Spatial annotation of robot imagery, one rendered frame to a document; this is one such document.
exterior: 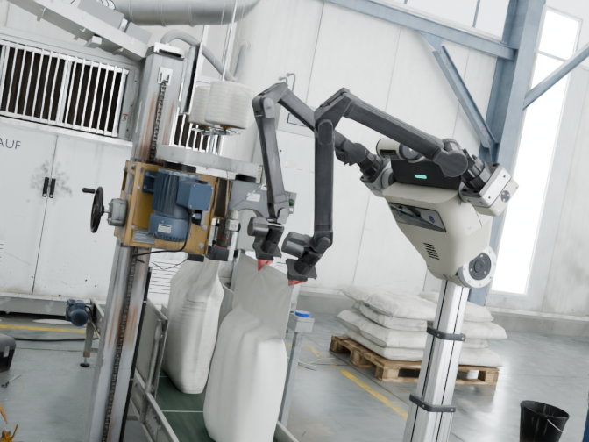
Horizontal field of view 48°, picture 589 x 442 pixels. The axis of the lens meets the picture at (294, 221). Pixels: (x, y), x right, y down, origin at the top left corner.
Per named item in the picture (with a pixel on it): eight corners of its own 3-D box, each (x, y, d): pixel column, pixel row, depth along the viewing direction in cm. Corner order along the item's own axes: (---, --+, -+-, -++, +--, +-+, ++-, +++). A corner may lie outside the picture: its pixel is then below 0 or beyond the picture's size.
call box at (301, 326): (312, 332, 266) (315, 318, 266) (294, 331, 263) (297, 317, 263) (303, 327, 274) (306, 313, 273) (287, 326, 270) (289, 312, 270)
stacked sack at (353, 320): (422, 339, 564) (425, 323, 563) (359, 336, 532) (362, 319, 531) (392, 326, 601) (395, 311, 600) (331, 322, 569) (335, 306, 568)
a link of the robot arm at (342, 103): (336, 89, 172) (333, 76, 180) (311, 131, 178) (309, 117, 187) (474, 160, 184) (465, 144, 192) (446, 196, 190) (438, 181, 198)
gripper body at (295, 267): (284, 260, 212) (293, 247, 207) (311, 264, 216) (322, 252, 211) (287, 277, 208) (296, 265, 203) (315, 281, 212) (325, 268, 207)
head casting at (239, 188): (276, 253, 270) (288, 183, 269) (220, 246, 260) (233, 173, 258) (251, 243, 297) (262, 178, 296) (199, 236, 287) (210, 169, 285)
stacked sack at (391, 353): (427, 363, 526) (429, 349, 525) (381, 360, 507) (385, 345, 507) (383, 339, 586) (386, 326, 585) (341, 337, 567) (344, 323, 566)
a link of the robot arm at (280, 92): (280, 72, 221) (268, 74, 230) (257, 104, 220) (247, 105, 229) (370, 150, 239) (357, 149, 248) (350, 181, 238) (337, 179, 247)
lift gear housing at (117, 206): (123, 229, 247) (128, 200, 247) (108, 226, 245) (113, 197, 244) (118, 225, 257) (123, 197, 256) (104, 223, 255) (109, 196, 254)
